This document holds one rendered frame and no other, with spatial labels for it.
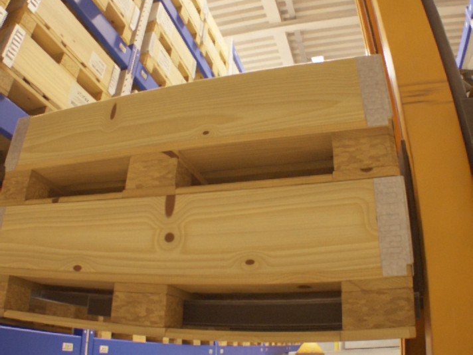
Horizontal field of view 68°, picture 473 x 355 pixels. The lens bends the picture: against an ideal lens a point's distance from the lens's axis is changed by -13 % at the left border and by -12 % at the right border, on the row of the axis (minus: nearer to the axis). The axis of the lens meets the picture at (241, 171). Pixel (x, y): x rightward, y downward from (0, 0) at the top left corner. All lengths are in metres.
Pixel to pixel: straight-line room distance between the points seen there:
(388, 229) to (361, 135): 0.22
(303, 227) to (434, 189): 0.31
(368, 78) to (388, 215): 0.35
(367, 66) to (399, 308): 0.58
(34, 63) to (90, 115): 0.75
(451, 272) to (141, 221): 0.72
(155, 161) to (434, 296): 0.73
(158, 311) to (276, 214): 0.34
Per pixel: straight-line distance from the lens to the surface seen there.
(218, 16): 10.30
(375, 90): 0.97
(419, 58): 1.11
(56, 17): 2.16
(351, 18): 9.61
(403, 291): 0.81
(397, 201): 0.85
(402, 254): 0.82
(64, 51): 2.14
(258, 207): 0.87
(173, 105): 1.09
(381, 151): 0.89
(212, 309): 0.97
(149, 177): 1.01
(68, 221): 1.12
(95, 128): 1.20
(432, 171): 0.93
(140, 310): 0.93
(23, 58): 1.90
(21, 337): 1.80
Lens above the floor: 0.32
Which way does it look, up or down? 25 degrees up
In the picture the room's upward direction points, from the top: 2 degrees clockwise
